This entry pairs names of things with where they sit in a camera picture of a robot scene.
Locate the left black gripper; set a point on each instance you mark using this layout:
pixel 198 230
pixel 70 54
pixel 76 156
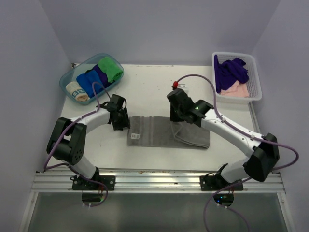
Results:
pixel 125 122

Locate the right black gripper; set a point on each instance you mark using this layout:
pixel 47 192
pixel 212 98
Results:
pixel 173 117

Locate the grey towel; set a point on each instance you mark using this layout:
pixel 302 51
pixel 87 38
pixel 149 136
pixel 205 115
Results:
pixel 158 131

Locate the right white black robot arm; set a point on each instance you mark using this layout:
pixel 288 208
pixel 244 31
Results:
pixel 261 151

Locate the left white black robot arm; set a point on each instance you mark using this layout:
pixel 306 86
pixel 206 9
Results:
pixel 67 141

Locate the purple rolled towel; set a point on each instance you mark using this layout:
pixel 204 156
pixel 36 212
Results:
pixel 103 77

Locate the green rolled towel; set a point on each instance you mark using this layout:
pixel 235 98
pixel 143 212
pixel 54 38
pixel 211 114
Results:
pixel 110 68

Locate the blue rolled towel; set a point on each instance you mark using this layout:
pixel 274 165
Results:
pixel 86 80

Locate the blue translucent plastic bin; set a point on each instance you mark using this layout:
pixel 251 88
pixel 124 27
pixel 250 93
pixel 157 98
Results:
pixel 83 68

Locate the beige patterned rolled towel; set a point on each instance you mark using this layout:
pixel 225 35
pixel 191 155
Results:
pixel 76 91

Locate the purple crumpled towel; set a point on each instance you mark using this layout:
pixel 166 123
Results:
pixel 228 72

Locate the pink towel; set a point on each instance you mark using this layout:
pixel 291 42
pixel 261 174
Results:
pixel 236 90

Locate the white plastic basket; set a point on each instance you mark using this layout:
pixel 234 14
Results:
pixel 253 84

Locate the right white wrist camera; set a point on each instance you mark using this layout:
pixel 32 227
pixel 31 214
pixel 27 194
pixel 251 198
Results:
pixel 178 85

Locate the aluminium mounting rail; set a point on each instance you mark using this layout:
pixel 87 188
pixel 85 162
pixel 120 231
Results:
pixel 132 181

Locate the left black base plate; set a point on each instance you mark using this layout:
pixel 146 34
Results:
pixel 79 183

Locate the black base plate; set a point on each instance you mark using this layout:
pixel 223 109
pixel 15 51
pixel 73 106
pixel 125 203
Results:
pixel 212 182
pixel 79 183

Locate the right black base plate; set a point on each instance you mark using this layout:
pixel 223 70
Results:
pixel 212 182

